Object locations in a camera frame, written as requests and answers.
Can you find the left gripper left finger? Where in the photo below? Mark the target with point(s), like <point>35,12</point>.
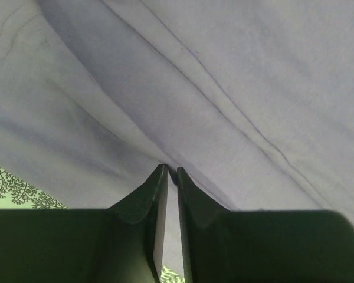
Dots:
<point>122,243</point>

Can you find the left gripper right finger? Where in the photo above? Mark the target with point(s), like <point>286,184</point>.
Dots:
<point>220,245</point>

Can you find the purple t shirt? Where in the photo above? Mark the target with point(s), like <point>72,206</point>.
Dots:
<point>254,99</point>

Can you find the floral patterned table mat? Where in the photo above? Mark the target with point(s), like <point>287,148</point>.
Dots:
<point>16,193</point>

